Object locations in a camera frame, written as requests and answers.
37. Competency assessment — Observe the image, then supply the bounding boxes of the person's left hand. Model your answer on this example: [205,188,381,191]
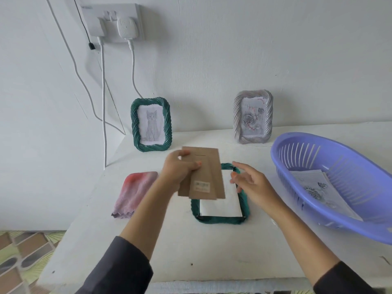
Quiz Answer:
[159,149,203,193]

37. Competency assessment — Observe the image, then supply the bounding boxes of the person's right hand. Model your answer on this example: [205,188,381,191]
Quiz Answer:
[229,161,284,212]

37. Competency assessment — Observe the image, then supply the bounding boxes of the brown cardboard frame backing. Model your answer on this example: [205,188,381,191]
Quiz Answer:
[178,146,226,200]

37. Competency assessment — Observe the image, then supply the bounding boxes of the pink purple cloth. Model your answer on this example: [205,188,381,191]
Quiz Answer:
[111,171,158,219]

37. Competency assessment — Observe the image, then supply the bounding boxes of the grey frame with rose drawing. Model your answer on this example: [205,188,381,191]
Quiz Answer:
[233,89,274,145]

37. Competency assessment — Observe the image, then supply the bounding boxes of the purple plastic basket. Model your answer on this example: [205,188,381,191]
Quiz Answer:
[270,132,392,245]

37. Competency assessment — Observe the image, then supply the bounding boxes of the person's right forearm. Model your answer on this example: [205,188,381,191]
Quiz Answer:
[269,198,377,294]

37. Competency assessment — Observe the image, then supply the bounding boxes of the person's left forearm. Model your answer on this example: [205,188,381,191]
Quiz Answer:
[75,180,184,294]

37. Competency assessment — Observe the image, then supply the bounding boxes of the white rounded charger adapter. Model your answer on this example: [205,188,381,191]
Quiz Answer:
[117,16,138,41]

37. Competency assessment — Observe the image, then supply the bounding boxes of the white rectangular charger adapter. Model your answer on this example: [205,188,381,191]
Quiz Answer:
[87,16,106,37]

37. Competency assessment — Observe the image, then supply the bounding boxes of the curved white charging cable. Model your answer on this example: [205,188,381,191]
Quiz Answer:
[128,39,143,98]

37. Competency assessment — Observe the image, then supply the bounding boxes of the black cable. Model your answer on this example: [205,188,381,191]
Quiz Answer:
[72,0,96,50]

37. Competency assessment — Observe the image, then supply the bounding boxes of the thin white cable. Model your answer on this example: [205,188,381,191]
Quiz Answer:
[45,0,125,136]

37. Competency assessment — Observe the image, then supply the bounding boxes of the white wall socket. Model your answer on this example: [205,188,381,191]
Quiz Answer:
[80,3,145,44]

